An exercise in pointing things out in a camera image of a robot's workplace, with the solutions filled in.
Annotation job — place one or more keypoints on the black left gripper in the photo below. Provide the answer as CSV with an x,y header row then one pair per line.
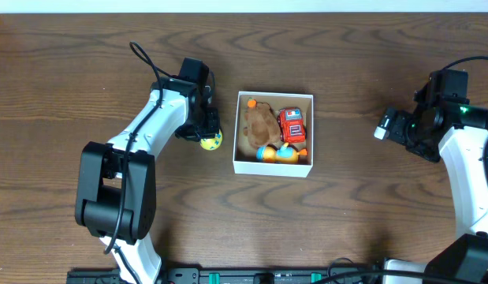
x,y
206,129

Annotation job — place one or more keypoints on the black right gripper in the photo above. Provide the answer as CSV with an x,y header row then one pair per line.
x,y
398,128

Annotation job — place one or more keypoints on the yellow letter ball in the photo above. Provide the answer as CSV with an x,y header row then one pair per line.
x,y
211,144

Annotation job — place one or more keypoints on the brown plush bear toy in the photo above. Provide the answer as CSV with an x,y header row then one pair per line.
x,y
262,126

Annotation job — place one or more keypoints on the red toy car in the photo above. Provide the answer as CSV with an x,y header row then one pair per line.
x,y
291,123

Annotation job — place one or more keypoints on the orange plush duck toy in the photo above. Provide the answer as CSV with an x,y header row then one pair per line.
x,y
284,154

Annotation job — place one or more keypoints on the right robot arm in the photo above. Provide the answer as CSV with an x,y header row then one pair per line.
x,y
445,127

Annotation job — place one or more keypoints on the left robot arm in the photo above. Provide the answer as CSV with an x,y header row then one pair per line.
x,y
116,191

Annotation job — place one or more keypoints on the white cardboard box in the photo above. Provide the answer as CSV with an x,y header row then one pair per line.
x,y
244,156

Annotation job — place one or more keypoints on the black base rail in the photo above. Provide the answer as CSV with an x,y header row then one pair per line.
x,y
192,275

